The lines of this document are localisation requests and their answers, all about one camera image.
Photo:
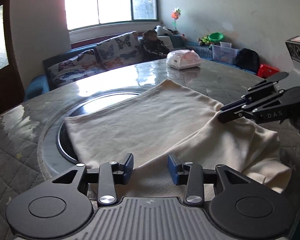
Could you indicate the black backpack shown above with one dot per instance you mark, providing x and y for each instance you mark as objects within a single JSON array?
[{"x": 247, "y": 59}]

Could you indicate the red plastic stool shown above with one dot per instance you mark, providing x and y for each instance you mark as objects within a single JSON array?
[{"x": 266, "y": 71}]

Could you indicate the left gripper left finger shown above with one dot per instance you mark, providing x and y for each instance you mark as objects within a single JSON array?
[{"x": 59, "y": 207}]

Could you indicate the butterfly pattern sofa cushion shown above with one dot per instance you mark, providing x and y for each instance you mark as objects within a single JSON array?
[{"x": 76, "y": 68}]

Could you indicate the dark wooden door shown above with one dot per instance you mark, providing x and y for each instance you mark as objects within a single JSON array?
[{"x": 11, "y": 87}]

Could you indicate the cream sweatshirt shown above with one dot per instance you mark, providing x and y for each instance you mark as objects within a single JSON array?
[{"x": 173, "y": 119}]

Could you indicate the round black table hotplate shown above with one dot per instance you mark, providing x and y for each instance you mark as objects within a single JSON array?
[{"x": 90, "y": 104}]

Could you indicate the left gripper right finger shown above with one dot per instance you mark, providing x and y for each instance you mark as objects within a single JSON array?
[{"x": 236, "y": 204}]

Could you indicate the blue sofa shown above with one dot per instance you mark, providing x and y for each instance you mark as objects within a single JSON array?
[{"x": 42, "y": 84}]

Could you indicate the colourful pinwheel flower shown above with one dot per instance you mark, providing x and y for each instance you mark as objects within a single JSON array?
[{"x": 176, "y": 13}]

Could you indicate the dark jacket on sofa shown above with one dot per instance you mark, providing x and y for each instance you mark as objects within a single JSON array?
[{"x": 152, "y": 47}]

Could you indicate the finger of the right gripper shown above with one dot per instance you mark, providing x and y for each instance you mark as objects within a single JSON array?
[
  {"x": 265, "y": 87},
  {"x": 235, "y": 110}
]

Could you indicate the green plastic bowl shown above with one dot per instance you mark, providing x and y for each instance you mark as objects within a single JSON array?
[{"x": 216, "y": 37}]

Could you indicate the window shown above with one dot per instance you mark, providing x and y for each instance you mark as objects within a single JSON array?
[{"x": 85, "y": 13}]

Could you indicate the clear plastic storage box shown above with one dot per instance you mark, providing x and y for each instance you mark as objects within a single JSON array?
[{"x": 224, "y": 54}]

